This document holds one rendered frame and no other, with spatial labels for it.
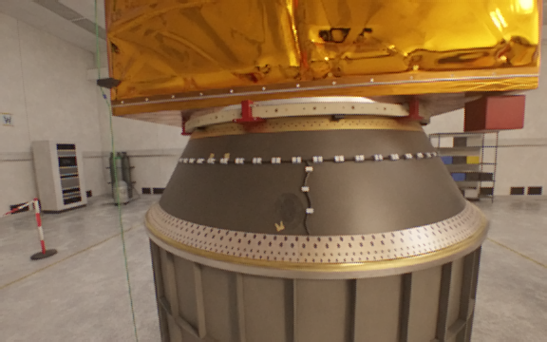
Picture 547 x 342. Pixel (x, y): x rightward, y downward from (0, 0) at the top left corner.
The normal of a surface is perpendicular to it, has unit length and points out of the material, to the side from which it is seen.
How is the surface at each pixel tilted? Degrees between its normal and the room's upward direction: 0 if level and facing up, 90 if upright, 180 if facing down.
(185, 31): 89
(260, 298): 90
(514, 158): 90
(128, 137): 90
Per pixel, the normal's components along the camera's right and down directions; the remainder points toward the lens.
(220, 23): -0.11, 0.00
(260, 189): -0.26, -0.37
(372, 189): 0.12, -0.38
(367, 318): 0.09, 0.10
